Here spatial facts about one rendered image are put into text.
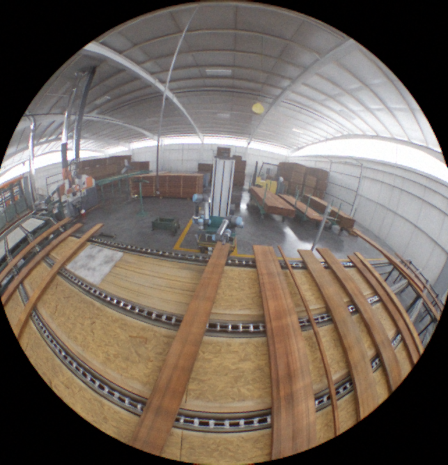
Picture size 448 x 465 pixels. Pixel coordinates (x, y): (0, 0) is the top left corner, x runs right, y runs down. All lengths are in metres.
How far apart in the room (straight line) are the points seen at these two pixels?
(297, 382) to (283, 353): 0.21
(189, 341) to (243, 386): 0.37
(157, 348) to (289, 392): 0.72
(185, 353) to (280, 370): 0.49
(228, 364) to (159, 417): 0.47
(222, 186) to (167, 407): 2.57
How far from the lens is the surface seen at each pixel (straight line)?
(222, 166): 2.35
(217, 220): 2.47
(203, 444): 0.91
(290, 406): 0.88
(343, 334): 1.19
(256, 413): 0.88
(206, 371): 0.82
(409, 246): 10.85
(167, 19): 6.48
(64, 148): 7.37
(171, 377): 0.79
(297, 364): 0.90
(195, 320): 0.85
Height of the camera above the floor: 1.65
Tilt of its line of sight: 28 degrees down
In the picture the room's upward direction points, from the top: 6 degrees clockwise
